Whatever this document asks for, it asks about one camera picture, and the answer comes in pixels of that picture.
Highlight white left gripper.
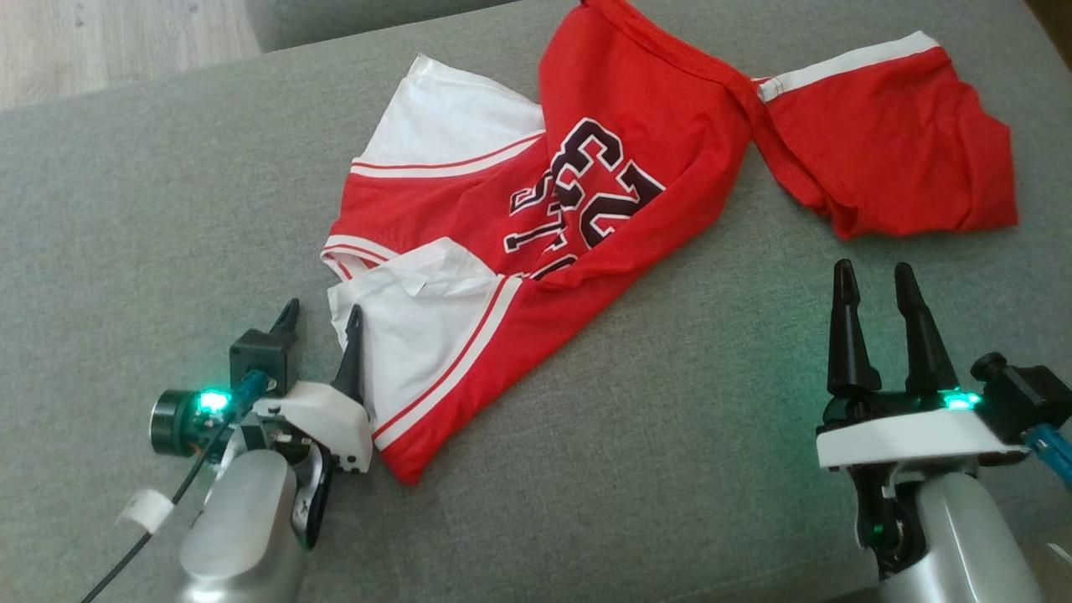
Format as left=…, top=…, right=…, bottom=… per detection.
left=151, top=299, right=374, bottom=474

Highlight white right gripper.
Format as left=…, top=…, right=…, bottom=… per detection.
left=817, top=260, right=1029, bottom=470

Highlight red shorts with white stripe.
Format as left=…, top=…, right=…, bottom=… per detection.
left=750, top=31, right=1020, bottom=240

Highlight red white basketball jersey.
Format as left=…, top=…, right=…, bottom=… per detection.
left=321, top=0, right=755, bottom=485

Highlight blue right camera cable plug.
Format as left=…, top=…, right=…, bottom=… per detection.
left=1028, top=423, right=1072, bottom=488

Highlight white tape cable tag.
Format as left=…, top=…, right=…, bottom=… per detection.
left=117, top=488, right=173, bottom=534

